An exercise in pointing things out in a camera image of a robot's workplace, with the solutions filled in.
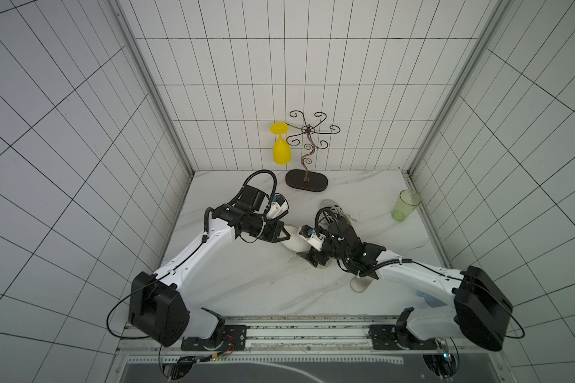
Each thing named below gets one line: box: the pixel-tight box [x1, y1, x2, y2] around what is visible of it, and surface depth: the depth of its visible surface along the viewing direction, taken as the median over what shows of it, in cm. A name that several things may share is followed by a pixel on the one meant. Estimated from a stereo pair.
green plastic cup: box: [391, 189, 422, 222], surface depth 102 cm
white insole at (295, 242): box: [279, 224, 313, 253], surface depth 77 cm
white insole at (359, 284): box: [349, 276, 373, 294], surface depth 85 cm
